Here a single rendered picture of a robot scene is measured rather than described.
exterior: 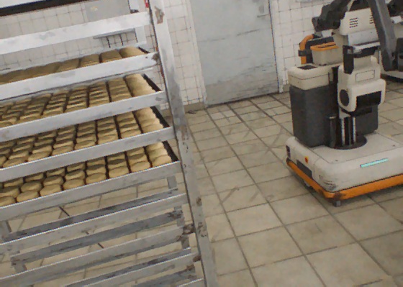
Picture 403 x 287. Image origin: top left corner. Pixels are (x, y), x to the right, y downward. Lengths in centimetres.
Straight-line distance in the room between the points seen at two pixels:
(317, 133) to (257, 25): 276
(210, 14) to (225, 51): 51
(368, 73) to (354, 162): 54
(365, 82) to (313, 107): 37
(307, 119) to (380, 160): 51
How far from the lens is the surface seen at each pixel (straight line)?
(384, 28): 173
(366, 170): 255
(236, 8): 512
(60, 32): 88
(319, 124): 267
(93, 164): 110
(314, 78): 258
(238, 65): 517
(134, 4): 131
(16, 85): 91
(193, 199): 97
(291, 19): 530
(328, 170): 245
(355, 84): 242
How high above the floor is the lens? 133
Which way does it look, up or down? 19 degrees down
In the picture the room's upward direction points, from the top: 11 degrees counter-clockwise
